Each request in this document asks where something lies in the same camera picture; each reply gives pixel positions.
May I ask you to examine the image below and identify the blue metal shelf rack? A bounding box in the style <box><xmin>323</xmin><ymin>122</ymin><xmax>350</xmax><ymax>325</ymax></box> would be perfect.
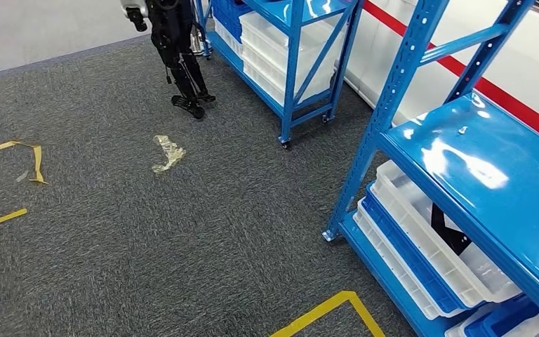
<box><xmin>321</xmin><ymin>0</ymin><xmax>539</xmax><ymax>337</ymax></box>
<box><xmin>194</xmin><ymin>0</ymin><xmax>366</xmax><ymax>151</ymax></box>

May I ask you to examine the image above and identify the large white plastic bin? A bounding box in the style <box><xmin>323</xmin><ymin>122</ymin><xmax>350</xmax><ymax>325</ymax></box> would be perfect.
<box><xmin>239</xmin><ymin>10</ymin><xmax>346</xmax><ymax>75</ymax></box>
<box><xmin>242</xmin><ymin>51</ymin><xmax>340</xmax><ymax>108</ymax></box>

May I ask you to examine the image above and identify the crumpled clear plastic scrap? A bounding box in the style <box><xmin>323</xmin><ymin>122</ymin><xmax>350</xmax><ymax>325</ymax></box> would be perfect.
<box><xmin>152</xmin><ymin>135</ymin><xmax>187</xmax><ymax>175</ymax></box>

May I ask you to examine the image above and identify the yellow floor tape square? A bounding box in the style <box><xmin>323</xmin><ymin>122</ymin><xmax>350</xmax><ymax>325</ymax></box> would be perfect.
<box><xmin>269</xmin><ymin>291</ymin><xmax>387</xmax><ymax>337</ymax></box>

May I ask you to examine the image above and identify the blue plastic bin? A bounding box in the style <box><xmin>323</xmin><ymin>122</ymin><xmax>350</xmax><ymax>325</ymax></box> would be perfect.
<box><xmin>463</xmin><ymin>295</ymin><xmax>539</xmax><ymax>337</ymax></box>
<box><xmin>210</xmin><ymin>0</ymin><xmax>253</xmax><ymax>44</ymax></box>
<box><xmin>361</xmin><ymin>182</ymin><xmax>470</xmax><ymax>315</ymax></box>

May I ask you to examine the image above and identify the black humanoid robot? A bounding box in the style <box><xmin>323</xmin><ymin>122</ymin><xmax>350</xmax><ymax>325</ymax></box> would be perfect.
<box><xmin>119</xmin><ymin>0</ymin><xmax>217</xmax><ymax>121</ymax></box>

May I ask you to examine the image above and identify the peeling yellow floor tape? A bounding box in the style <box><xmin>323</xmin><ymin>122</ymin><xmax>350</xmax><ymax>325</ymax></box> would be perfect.
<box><xmin>0</xmin><ymin>140</ymin><xmax>50</xmax><ymax>185</ymax></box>

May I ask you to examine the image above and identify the yellow floor tape strip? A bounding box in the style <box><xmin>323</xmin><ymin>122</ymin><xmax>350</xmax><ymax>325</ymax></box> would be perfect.
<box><xmin>0</xmin><ymin>208</ymin><xmax>29</xmax><ymax>235</ymax></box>

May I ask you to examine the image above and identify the white car body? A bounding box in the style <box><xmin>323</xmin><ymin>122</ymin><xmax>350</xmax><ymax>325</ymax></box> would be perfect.
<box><xmin>343</xmin><ymin>0</ymin><xmax>539</xmax><ymax>140</ymax></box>

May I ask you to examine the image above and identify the black curved bracket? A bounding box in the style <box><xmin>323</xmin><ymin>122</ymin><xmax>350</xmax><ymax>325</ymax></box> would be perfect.
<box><xmin>430</xmin><ymin>203</ymin><xmax>473</xmax><ymax>256</ymax></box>

